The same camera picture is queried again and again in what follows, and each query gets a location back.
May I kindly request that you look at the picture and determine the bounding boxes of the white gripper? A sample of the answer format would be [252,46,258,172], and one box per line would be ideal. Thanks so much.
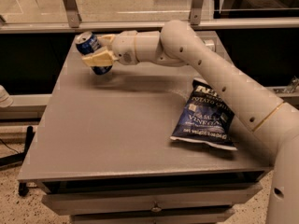
[81,31,137,67]

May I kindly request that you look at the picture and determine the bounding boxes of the blue pepsi can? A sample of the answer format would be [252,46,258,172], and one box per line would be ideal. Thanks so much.
[75,31,112,75]

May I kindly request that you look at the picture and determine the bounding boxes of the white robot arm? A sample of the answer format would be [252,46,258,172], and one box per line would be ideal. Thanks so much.
[82,21,299,224]

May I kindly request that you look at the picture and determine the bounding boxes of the green white soda can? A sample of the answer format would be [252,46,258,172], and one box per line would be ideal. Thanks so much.
[204,39,216,52]

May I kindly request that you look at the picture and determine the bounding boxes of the grey cabinet with drawers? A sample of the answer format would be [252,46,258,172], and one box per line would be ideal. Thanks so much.
[19,49,270,224]

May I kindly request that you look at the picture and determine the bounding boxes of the white object at left edge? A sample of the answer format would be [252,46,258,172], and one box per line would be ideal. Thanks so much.
[0,85,13,108]

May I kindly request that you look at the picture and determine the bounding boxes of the blue potato chips bag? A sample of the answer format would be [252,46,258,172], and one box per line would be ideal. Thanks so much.
[171,78,236,150]

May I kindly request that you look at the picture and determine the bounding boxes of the black stand leg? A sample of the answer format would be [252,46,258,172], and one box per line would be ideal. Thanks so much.
[0,126,35,197]

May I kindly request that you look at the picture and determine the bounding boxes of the left metal railing bracket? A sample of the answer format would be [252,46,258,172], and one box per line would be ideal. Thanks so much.
[63,0,81,28]

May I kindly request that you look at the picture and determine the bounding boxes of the metal railing bracket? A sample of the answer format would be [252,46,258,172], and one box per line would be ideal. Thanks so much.
[189,0,204,25]
[63,0,81,28]

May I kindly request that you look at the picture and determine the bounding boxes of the right metal railing bracket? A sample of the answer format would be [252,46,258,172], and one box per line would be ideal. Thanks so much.
[189,0,204,25]

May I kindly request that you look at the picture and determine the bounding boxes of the metal bracket at right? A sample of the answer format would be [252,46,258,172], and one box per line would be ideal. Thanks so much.
[274,77,299,93]

